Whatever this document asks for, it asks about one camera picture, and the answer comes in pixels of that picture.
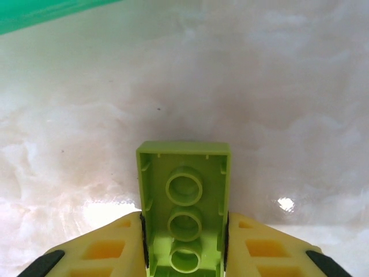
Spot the green plastic bin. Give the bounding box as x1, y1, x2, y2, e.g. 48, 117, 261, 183
0, 0, 122, 36

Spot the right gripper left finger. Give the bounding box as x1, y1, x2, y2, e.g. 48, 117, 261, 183
21, 211, 149, 277

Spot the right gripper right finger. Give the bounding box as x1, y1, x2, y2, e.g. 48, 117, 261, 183
223, 212, 355, 277

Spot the lime green lego brick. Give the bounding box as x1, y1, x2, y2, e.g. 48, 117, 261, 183
135, 140, 232, 277

